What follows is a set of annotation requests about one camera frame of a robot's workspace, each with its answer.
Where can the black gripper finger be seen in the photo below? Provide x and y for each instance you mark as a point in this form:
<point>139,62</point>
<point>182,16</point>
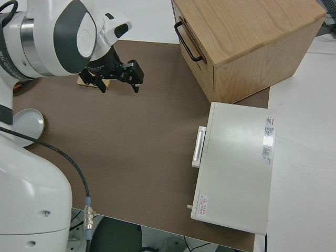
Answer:
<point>135,74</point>
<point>101,82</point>

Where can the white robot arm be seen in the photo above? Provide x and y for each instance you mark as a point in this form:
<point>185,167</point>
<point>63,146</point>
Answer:
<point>39,39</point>

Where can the wooden mug rack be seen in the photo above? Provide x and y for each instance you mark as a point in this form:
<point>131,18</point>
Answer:
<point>108,83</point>

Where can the black background equipment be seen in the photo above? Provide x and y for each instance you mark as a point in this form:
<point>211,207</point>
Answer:
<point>329,15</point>

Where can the brown table mat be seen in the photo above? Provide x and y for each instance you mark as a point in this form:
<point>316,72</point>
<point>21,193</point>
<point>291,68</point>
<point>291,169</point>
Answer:
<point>136,141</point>

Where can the white toaster oven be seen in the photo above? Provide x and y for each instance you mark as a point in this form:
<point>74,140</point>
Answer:
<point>236,168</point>

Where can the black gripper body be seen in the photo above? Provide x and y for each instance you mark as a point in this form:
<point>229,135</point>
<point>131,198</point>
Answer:
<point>105,64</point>

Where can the large wooden box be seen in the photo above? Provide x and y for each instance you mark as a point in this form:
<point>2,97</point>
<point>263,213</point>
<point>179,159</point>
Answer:
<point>249,39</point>

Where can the gray round plate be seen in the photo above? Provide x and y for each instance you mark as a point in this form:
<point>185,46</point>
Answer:
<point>27,126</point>

